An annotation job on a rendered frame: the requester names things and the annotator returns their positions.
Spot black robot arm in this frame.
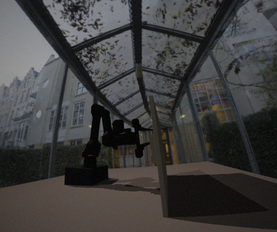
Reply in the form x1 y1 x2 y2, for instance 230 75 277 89
82 103 134 168

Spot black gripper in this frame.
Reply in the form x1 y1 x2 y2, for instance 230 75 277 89
122 118 152 158

